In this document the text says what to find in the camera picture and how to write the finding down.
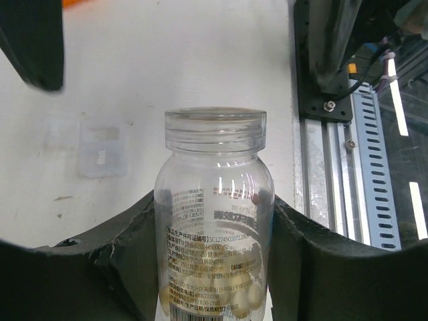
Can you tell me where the grey slotted cable duct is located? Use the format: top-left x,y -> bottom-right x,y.
350,83 -> 401,251

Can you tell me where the orange pill organizer box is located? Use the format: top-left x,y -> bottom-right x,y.
62,0 -> 86,9

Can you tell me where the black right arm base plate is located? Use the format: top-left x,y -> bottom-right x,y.
293,1 -> 360,123

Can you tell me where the aluminium mounting rail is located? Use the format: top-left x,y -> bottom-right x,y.
294,119 -> 371,245

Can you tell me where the clear glass pill vial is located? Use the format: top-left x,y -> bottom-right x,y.
154,107 -> 275,320

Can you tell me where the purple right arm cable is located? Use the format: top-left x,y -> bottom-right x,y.
376,36 -> 401,94

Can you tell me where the clear pill organizer box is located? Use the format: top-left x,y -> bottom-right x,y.
44,116 -> 127,179

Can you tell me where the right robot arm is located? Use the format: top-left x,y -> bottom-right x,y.
1,1 -> 427,92

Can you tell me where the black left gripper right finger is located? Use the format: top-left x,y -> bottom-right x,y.
268,198 -> 427,320

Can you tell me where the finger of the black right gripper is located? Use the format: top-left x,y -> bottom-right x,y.
1,0 -> 64,91

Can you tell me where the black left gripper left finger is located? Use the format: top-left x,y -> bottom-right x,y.
1,193 -> 158,320

